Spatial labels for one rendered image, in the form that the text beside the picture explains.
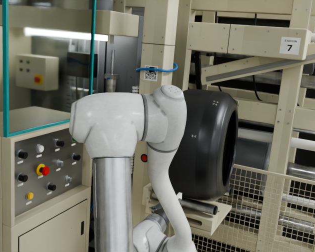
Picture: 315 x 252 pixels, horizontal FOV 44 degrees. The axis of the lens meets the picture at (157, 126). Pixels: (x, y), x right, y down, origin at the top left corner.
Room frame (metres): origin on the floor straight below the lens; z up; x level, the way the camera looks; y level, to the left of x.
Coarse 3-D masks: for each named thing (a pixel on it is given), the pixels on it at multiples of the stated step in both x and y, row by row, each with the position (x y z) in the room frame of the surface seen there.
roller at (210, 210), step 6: (156, 198) 1.85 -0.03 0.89; (186, 198) 1.79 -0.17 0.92; (186, 204) 1.77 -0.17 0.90; (192, 204) 1.76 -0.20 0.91; (198, 204) 1.75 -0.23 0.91; (204, 204) 1.75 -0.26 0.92; (210, 204) 1.75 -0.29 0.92; (198, 210) 1.75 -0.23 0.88; (204, 210) 1.73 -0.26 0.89; (210, 210) 1.72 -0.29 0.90; (216, 210) 1.74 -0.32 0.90
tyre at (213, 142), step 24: (192, 96) 1.84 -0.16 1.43; (216, 96) 1.82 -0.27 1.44; (192, 120) 1.72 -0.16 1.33; (216, 120) 1.70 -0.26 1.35; (192, 144) 1.66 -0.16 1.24; (216, 144) 1.66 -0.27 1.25; (168, 168) 1.70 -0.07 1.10; (192, 168) 1.66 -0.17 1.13; (216, 168) 1.65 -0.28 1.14; (192, 192) 1.72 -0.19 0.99; (216, 192) 1.71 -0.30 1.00
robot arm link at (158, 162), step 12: (156, 156) 1.09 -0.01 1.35; (168, 156) 1.09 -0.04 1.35; (156, 168) 1.11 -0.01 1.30; (156, 180) 1.14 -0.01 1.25; (168, 180) 1.16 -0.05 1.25; (156, 192) 1.15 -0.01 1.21; (168, 192) 1.15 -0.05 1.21; (168, 204) 1.15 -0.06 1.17; (168, 216) 1.17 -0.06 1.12; (180, 216) 1.16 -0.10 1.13; (180, 228) 1.16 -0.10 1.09; (168, 240) 1.23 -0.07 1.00; (180, 240) 1.17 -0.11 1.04
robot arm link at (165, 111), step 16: (144, 96) 1.04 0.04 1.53; (160, 96) 1.02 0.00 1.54; (176, 96) 1.02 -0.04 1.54; (144, 112) 1.00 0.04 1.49; (160, 112) 1.01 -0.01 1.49; (176, 112) 1.02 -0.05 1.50; (144, 128) 1.00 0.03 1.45; (160, 128) 1.01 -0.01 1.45; (176, 128) 1.04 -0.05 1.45; (160, 144) 1.06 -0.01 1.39; (176, 144) 1.08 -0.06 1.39
